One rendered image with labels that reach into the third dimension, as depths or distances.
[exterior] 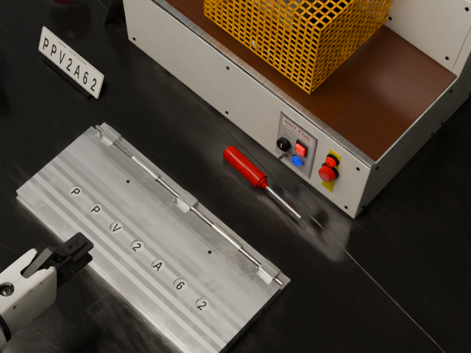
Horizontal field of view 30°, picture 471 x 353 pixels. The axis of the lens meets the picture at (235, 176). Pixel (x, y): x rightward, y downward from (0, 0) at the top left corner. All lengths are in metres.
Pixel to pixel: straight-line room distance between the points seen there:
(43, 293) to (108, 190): 0.32
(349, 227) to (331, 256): 0.06
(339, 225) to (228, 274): 0.22
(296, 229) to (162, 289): 0.26
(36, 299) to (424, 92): 0.68
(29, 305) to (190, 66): 0.55
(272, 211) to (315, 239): 0.09
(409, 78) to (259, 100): 0.24
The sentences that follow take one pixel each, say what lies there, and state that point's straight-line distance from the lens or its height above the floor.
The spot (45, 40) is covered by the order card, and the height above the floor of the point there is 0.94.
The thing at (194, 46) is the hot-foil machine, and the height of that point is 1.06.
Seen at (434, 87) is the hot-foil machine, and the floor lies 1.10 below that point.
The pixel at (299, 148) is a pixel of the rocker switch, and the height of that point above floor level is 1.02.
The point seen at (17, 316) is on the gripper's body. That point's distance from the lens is 1.23.
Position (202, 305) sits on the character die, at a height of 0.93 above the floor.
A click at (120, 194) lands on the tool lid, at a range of 1.49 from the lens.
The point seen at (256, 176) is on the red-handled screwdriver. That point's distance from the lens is 1.52.
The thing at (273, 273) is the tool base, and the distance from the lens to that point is 1.43.
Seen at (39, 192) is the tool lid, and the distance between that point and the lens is 1.51.
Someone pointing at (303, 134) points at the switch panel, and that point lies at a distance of 1.42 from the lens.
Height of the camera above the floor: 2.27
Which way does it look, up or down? 63 degrees down
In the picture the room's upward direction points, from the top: 3 degrees clockwise
